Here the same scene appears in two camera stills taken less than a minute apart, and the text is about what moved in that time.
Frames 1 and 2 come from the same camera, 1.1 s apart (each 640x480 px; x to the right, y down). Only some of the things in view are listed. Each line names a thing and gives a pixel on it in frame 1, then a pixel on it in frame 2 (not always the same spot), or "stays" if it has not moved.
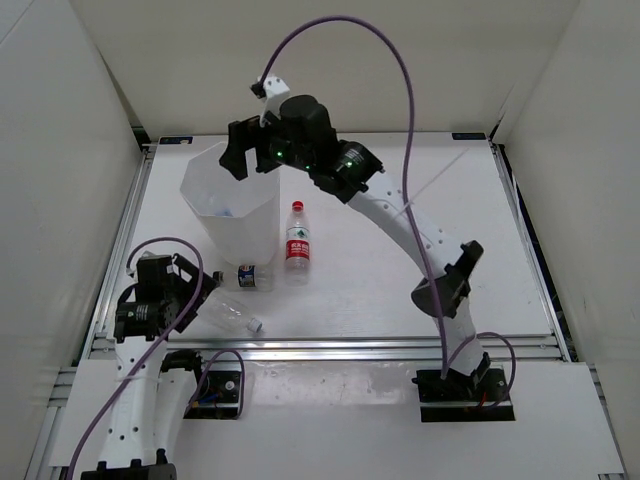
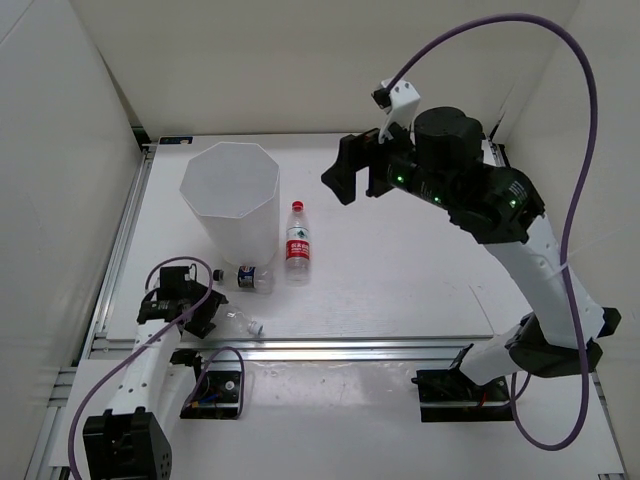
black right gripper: x=245 y=134 -> x=356 y=153
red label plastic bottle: x=298 y=239 stays
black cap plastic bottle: x=247 y=277 stays
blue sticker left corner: x=175 y=140 stays
